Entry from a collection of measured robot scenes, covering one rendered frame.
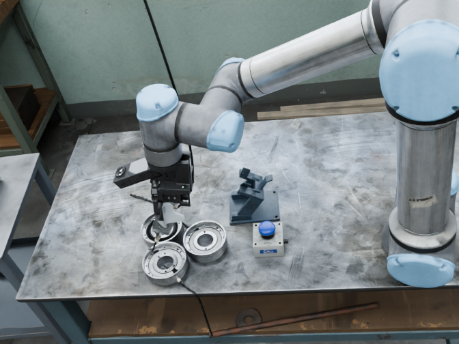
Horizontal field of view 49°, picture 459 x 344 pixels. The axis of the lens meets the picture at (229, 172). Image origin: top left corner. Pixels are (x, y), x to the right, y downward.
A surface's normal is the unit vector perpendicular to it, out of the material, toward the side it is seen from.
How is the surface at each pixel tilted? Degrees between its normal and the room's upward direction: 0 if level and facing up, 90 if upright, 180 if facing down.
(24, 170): 0
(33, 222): 0
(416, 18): 20
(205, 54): 90
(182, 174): 91
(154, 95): 8
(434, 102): 82
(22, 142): 90
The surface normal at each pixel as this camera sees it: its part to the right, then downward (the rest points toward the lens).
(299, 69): -0.35, 0.65
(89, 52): -0.05, 0.71
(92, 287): -0.14, -0.70
